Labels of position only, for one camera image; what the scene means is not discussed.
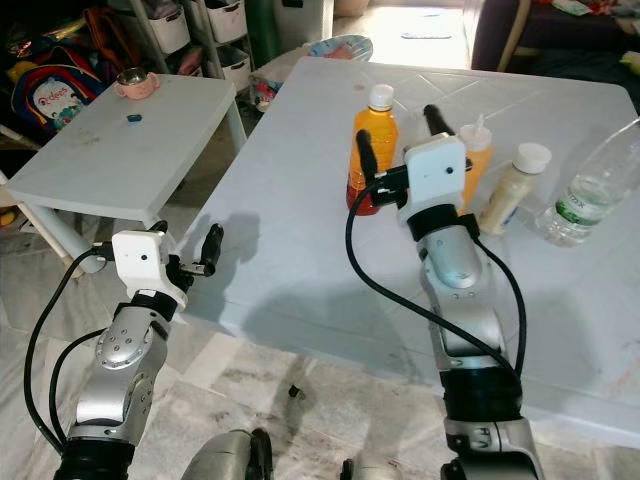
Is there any orange sauce squeeze bottle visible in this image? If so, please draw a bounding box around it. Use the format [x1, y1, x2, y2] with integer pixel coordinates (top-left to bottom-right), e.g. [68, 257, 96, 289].
[457, 114, 497, 217]

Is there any large white plastic table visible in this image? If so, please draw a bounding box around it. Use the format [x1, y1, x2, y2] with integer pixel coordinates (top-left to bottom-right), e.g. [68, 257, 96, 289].
[178, 57, 640, 449]

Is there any small white plastic table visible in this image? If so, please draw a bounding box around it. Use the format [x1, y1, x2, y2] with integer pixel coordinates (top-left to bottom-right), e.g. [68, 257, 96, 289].
[4, 74, 247, 277]

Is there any beige bottle white cap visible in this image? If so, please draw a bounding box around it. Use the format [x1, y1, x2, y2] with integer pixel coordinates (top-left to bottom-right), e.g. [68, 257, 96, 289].
[477, 142, 554, 237]

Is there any colourful printed plate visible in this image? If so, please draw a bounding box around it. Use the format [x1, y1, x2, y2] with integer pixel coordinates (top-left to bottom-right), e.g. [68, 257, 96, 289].
[282, 34, 374, 79]

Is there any pink cup with metal inset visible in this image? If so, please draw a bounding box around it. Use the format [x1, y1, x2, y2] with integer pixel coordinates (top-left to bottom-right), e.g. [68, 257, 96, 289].
[114, 67, 160, 102]

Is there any dark upholstered chair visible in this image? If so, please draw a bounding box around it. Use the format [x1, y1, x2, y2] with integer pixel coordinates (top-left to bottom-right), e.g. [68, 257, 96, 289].
[468, 0, 640, 73]

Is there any clear water bottle green label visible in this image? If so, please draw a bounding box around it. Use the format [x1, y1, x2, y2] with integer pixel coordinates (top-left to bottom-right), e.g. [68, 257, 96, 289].
[534, 116, 640, 249]

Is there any colourful children's backpack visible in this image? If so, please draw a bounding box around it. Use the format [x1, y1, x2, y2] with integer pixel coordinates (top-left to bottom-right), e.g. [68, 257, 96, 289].
[8, 32, 107, 137]

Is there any grey robot left leg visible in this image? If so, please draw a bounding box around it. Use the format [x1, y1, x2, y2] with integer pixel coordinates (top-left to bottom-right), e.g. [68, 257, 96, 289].
[192, 430, 273, 480]

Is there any grey robot leg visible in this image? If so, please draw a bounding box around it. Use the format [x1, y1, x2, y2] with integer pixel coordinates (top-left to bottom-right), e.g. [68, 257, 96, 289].
[342, 454, 453, 480]
[192, 430, 273, 480]

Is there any storage rack with white bins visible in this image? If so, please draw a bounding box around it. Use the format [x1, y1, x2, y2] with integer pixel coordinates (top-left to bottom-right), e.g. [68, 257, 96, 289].
[122, 0, 257, 93]

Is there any grey robot right leg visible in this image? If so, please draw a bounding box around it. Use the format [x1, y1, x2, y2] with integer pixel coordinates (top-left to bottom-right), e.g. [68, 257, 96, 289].
[342, 454, 453, 480]

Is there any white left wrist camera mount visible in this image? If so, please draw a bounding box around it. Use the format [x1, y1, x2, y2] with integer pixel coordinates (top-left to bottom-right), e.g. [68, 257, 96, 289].
[112, 230, 190, 307]

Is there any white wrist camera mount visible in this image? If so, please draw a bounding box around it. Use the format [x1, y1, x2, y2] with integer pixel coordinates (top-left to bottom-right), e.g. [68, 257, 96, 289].
[112, 230, 190, 307]
[398, 132, 470, 234]

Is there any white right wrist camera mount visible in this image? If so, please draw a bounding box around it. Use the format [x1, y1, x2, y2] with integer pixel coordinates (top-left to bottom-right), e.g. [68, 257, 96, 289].
[398, 132, 470, 234]

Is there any long black left arm cable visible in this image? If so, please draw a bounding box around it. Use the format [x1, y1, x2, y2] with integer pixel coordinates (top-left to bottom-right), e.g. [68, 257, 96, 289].
[24, 240, 117, 459]

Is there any short black right arm cable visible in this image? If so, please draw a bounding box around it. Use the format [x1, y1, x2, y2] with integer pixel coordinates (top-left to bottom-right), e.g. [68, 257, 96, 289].
[473, 238, 529, 373]

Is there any short black arm cable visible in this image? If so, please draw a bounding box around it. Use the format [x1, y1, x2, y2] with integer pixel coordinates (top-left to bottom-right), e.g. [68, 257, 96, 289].
[473, 238, 529, 373]
[48, 326, 113, 453]

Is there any short black left arm cable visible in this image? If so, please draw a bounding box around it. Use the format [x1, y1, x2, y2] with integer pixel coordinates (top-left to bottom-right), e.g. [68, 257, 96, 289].
[48, 326, 113, 453]

